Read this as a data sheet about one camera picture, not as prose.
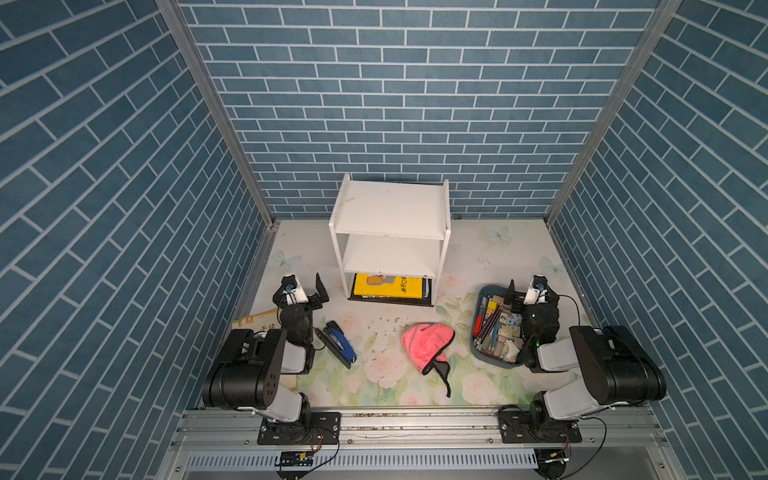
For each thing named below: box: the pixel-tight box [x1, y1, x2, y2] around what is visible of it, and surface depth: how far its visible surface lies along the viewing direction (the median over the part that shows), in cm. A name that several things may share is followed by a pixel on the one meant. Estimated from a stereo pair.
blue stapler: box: [314, 320, 357, 369], surface depth 88 cm
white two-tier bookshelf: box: [328, 174, 451, 306], surface depth 80 cm
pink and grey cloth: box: [401, 323, 455, 398], surface depth 84 cm
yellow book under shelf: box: [354, 273, 423, 298], surface depth 93 cm
